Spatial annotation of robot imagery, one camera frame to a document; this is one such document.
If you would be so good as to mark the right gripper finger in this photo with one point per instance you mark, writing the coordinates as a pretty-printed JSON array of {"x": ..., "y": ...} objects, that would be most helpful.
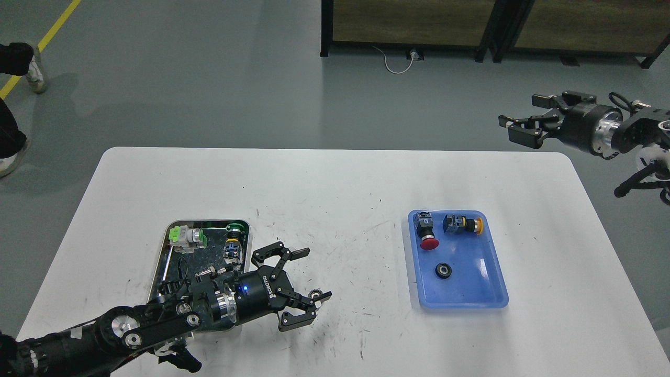
[
  {"x": 562, "y": 101},
  {"x": 531, "y": 132}
]

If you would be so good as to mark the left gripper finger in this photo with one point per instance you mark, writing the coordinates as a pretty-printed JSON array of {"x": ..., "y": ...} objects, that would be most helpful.
[
  {"x": 297, "y": 311},
  {"x": 269, "y": 263}
]

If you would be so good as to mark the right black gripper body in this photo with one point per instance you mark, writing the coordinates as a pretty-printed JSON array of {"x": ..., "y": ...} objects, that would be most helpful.
[{"x": 584, "y": 127}]

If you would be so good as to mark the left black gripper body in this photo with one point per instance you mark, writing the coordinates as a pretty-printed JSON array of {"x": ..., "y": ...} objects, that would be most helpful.
[{"x": 253, "y": 296}]

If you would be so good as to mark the black gear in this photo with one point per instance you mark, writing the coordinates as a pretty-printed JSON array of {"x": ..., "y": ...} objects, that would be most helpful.
[
  {"x": 315, "y": 296},
  {"x": 443, "y": 270}
]

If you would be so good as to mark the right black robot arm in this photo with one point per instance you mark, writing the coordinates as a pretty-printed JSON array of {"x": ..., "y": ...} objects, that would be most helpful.
[{"x": 644, "y": 128}]

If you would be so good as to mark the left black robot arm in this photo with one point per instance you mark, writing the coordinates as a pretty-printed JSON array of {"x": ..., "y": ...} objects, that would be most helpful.
[{"x": 210, "y": 298}]

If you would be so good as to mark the silver metal tray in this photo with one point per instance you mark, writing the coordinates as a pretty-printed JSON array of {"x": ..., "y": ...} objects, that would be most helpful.
[{"x": 171, "y": 268}]

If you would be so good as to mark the blue plastic tray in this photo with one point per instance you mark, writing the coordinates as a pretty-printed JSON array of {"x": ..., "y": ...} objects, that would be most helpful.
[{"x": 477, "y": 280}]

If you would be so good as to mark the black framed wooden cabinet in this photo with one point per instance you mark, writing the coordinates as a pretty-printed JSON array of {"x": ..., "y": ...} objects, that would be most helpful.
[{"x": 467, "y": 26}]

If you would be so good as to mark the person's leg and shoe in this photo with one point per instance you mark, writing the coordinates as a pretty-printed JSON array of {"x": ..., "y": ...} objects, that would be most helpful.
[{"x": 23, "y": 59}]

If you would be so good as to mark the green yellow button switch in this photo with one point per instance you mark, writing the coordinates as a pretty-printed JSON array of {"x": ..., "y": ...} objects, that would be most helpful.
[{"x": 233, "y": 248}]

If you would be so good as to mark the green push button switch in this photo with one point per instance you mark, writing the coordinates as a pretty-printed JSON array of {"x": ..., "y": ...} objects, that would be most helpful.
[{"x": 184, "y": 239}]

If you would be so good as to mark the yellow push button switch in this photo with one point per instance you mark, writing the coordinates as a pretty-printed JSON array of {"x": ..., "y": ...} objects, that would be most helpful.
[{"x": 457, "y": 224}]

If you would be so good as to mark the red mushroom button switch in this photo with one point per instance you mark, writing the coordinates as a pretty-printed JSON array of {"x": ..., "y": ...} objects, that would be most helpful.
[{"x": 424, "y": 225}]

